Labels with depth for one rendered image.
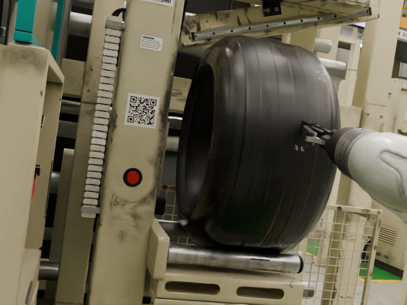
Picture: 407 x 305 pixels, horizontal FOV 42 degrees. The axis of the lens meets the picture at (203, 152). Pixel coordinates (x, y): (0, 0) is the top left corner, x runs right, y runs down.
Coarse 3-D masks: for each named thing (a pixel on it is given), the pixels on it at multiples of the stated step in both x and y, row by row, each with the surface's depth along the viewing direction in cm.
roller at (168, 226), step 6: (162, 222) 151; (168, 222) 152; (174, 222) 152; (168, 228) 151; (174, 228) 151; (180, 228) 152; (168, 234) 151; (174, 234) 152; (180, 234) 152; (186, 234) 152
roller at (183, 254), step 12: (168, 252) 123; (180, 252) 123; (192, 252) 124; (204, 252) 125; (216, 252) 126; (228, 252) 127; (240, 252) 128; (252, 252) 129; (264, 252) 130; (192, 264) 125; (204, 264) 125; (216, 264) 126; (228, 264) 126; (240, 264) 127; (252, 264) 127; (264, 264) 128; (276, 264) 129; (288, 264) 129; (300, 264) 130
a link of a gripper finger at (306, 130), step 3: (303, 126) 106; (306, 126) 106; (303, 129) 105; (306, 129) 102; (309, 129) 103; (303, 132) 105; (306, 132) 102; (309, 132) 98; (312, 132) 98; (303, 135) 104; (306, 135) 98; (309, 135) 98; (312, 135) 98; (303, 138) 104; (306, 141) 98; (306, 144) 98; (309, 144) 98
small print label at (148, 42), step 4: (144, 36) 125; (148, 36) 125; (144, 40) 125; (148, 40) 125; (152, 40) 125; (156, 40) 126; (160, 40) 126; (144, 44) 125; (148, 44) 125; (152, 44) 125; (156, 44) 126; (160, 44) 126; (148, 48) 125; (152, 48) 125; (156, 48) 126; (160, 48) 126
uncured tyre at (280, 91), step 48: (240, 48) 123; (288, 48) 129; (192, 96) 153; (240, 96) 115; (288, 96) 117; (336, 96) 125; (192, 144) 164; (240, 144) 113; (288, 144) 114; (192, 192) 160; (240, 192) 115; (288, 192) 116; (192, 240) 137; (240, 240) 124; (288, 240) 125
